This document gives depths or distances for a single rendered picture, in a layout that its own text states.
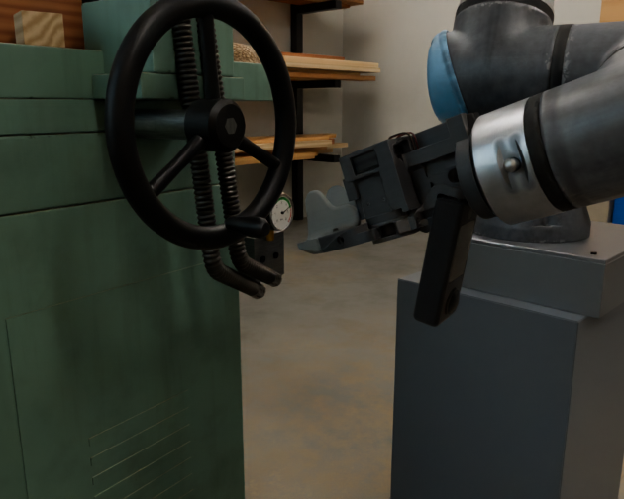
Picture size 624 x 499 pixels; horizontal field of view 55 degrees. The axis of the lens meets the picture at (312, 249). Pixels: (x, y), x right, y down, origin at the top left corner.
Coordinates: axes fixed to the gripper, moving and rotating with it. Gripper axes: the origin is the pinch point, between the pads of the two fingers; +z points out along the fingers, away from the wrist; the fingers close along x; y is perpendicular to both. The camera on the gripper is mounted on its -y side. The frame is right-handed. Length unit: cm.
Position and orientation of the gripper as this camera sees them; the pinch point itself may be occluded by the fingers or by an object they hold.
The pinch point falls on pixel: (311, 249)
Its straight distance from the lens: 61.0
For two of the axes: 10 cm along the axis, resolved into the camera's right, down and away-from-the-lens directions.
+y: -2.9, -9.6, -0.3
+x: -6.0, 2.0, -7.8
